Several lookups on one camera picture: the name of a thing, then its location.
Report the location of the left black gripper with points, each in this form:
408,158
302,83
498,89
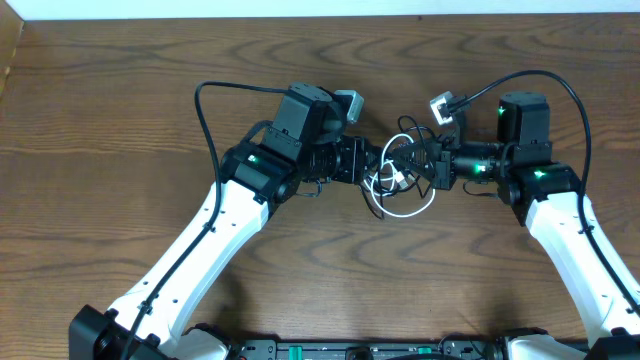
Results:
358,160

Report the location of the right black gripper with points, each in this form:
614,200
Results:
445,168

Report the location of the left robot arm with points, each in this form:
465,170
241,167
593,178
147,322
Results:
305,143

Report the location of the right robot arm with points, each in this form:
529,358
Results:
545,198

